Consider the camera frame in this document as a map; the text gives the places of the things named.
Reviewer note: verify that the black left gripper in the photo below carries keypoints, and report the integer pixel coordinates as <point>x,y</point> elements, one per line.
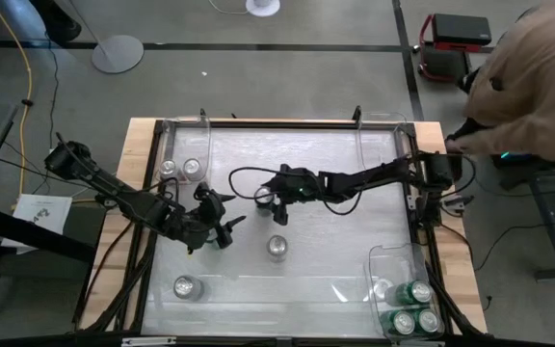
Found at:
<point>200,224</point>

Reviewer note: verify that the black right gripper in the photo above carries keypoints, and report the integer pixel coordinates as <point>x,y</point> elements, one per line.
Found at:
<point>297,185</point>

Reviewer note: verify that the white grapefruit soda can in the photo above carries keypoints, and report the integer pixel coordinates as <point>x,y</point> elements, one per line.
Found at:
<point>184,286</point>
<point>276,245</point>
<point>192,166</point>
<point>168,167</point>

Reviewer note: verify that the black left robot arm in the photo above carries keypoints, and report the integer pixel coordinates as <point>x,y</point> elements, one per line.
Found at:
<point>113,185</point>

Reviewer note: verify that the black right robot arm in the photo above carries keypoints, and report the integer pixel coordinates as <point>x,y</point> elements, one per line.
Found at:
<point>364,178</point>

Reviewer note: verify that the clear plastic bin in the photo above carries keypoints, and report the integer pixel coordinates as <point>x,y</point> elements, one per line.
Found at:
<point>393,265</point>
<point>378,140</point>
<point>193,140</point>

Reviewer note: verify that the small black clamp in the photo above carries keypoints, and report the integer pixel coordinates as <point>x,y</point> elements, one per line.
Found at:
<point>203,116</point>
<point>356,114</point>

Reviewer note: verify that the white round stand base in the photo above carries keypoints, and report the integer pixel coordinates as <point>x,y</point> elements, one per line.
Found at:
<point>262,7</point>

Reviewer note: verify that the white paper sheet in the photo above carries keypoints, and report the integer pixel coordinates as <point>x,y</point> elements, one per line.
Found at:
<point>36,214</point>

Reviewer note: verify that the grey round stand base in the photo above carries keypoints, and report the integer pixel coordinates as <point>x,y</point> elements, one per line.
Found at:
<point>117,54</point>

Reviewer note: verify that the person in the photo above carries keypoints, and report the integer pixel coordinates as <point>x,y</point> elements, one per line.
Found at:
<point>537,82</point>
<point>60,24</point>

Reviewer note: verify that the black computer with lights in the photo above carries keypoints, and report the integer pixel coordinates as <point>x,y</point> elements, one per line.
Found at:
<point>523,162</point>

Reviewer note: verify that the silver metal bracket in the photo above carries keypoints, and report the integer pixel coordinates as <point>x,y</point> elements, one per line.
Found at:
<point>148,341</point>

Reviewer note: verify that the black desk frame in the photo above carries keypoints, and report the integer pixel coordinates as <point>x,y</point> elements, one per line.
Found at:
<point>27,233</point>

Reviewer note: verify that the red frame black padded seat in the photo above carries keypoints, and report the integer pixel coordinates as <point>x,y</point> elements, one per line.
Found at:
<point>460,29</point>

